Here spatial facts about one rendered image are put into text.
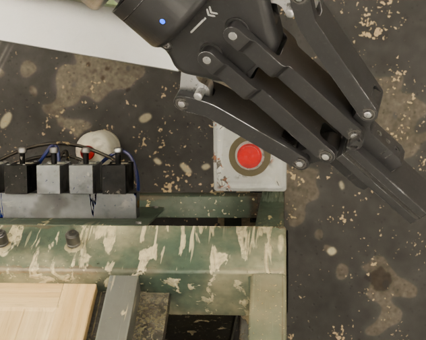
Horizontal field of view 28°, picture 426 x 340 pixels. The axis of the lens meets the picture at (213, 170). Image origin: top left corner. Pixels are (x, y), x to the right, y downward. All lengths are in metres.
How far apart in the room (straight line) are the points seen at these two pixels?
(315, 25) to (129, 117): 1.86
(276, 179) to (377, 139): 0.84
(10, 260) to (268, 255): 0.45
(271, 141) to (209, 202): 1.60
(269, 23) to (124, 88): 1.84
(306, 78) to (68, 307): 0.99
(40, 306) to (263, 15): 1.03
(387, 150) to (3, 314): 1.02
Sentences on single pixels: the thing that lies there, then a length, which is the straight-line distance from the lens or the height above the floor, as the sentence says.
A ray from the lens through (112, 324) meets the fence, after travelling 1.38.
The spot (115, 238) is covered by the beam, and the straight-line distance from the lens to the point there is 1.51.
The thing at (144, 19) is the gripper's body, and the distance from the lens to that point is 0.50.
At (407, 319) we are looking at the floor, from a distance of 2.41.
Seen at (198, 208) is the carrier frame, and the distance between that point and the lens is 2.15.
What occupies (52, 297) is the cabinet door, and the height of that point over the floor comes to 0.92.
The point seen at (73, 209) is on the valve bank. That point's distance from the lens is 1.62.
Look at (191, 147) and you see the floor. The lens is 2.32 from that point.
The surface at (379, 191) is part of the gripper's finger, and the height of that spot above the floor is 1.75.
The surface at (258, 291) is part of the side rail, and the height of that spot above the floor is 0.94.
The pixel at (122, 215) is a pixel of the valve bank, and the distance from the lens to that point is 1.61.
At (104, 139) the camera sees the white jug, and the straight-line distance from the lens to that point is 2.21.
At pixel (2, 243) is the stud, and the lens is 1.53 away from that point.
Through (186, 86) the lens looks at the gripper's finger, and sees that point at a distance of 0.55.
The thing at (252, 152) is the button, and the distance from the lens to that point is 1.36.
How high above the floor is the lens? 2.30
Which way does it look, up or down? 83 degrees down
